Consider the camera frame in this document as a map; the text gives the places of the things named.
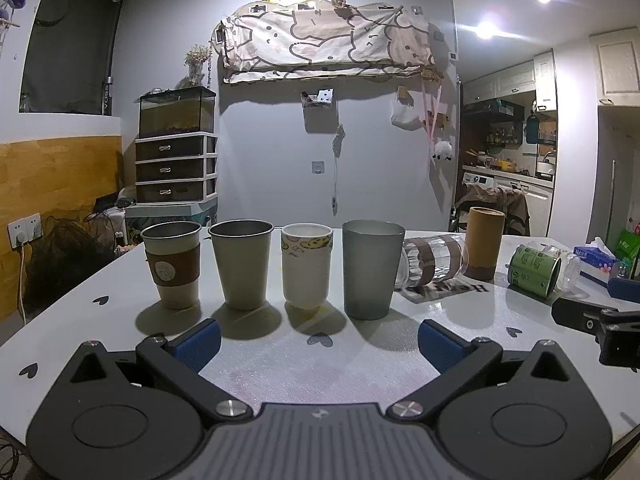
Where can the brown cylindrical cup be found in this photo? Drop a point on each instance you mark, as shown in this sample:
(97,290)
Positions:
(484,240)

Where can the black mesh net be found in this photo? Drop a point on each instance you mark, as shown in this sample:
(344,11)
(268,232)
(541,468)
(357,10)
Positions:
(57,260)

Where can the white drawer cabinet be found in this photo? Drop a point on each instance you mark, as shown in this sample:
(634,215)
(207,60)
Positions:
(172,170)

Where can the blue tissue box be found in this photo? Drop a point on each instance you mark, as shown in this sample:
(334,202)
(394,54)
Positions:
(592,260)

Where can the clear cup with green label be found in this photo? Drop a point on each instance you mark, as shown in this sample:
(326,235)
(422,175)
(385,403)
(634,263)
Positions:
(532,267)

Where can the white hanging bag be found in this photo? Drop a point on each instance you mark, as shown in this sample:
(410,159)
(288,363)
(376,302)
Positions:
(406,117)

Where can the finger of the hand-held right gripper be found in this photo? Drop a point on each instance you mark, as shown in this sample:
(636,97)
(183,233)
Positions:
(617,330)
(625,290)

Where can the chair with brown clothes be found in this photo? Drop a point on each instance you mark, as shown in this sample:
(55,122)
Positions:
(505,205)

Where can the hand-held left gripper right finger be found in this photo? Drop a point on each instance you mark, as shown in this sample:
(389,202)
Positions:
(440,345)

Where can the grey plastic cup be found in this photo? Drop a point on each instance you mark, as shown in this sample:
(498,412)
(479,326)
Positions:
(370,275)

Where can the white plush toy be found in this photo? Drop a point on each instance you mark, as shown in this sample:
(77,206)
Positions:
(442,151)

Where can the printed blanket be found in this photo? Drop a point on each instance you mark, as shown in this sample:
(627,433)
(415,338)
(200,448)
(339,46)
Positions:
(320,40)

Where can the wall hook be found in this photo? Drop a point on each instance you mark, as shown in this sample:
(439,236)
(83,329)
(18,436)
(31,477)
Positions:
(317,167)

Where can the white wall cabinet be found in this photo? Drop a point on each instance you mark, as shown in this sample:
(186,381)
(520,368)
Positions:
(617,65)

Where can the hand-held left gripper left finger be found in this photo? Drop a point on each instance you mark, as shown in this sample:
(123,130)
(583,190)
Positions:
(200,344)

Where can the cup with brown sleeve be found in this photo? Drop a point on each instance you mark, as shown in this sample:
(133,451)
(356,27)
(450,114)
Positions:
(172,270)

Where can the clear glass cup brown bands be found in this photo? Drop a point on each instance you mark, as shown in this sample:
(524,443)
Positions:
(432,260)

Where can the white printed paper cup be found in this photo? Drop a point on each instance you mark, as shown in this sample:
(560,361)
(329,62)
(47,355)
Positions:
(306,280)

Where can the small wall holder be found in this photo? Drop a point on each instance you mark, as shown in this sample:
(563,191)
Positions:
(317,99)

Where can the white washing machine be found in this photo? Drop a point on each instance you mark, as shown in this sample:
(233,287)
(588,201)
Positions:
(477,185)

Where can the green packet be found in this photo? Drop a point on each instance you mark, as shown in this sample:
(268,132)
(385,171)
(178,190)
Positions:
(629,245)

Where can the white wall socket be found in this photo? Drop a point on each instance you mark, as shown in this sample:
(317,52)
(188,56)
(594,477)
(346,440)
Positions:
(24,230)

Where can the dried flower bouquet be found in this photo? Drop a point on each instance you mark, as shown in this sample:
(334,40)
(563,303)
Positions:
(197,57)

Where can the glass fish tank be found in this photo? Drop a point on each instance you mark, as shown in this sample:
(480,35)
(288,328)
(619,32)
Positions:
(175,115)

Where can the black bottle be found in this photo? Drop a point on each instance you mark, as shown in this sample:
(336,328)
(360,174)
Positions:
(107,97)

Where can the plain beige cup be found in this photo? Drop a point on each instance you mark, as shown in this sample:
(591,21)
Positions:
(242,270)

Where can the pink ribbon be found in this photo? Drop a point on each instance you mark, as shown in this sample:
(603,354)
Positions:
(429,110)

